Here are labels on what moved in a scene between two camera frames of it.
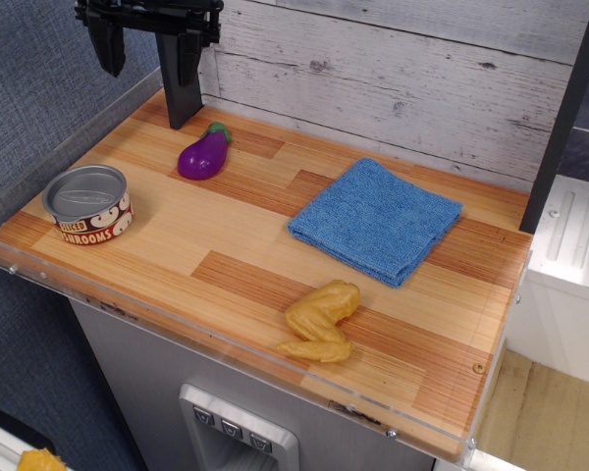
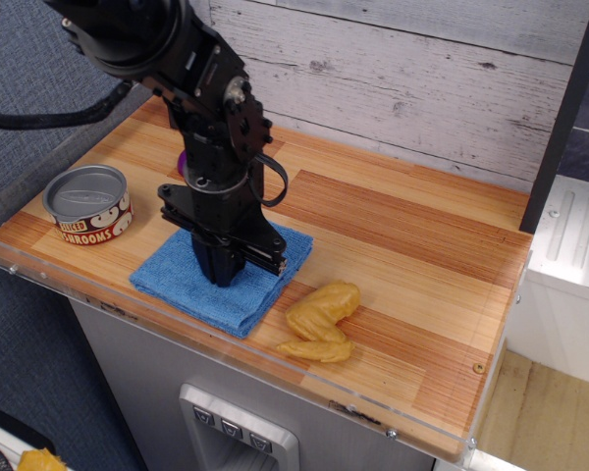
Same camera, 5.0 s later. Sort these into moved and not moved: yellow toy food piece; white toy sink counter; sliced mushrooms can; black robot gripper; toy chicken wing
Moved: black robot gripper
Not moved: white toy sink counter; toy chicken wing; sliced mushrooms can; yellow toy food piece
